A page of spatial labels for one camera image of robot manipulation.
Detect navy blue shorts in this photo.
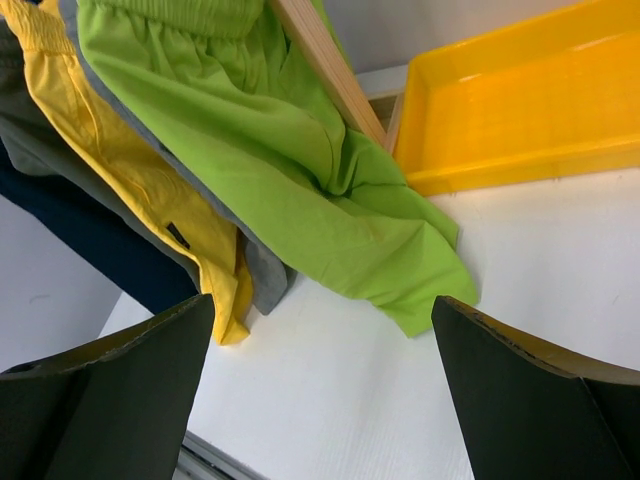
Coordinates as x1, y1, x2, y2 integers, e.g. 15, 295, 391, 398
1, 148, 198, 314

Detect light grey shorts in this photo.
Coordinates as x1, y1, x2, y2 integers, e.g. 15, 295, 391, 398
59, 0, 295, 315

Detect yellow shorts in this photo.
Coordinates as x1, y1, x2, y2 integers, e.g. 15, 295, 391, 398
1, 1, 253, 346

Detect lime green shorts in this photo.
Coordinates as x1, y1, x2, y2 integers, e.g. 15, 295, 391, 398
75, 1, 478, 337

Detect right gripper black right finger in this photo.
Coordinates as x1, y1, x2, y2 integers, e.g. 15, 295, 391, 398
431, 296, 639, 479

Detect wooden clothes rack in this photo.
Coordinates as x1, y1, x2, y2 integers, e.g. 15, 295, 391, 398
270, 1, 407, 152

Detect aluminium mounting rail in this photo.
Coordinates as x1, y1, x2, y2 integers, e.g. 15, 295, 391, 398
173, 432, 257, 480

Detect dark olive grey shorts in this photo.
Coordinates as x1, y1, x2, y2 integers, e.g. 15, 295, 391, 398
1, 24, 199, 290

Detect yellow plastic tray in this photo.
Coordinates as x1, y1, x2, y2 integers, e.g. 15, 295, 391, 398
394, 1, 639, 195

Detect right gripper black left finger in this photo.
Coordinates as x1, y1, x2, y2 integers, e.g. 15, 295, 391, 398
1, 295, 214, 479

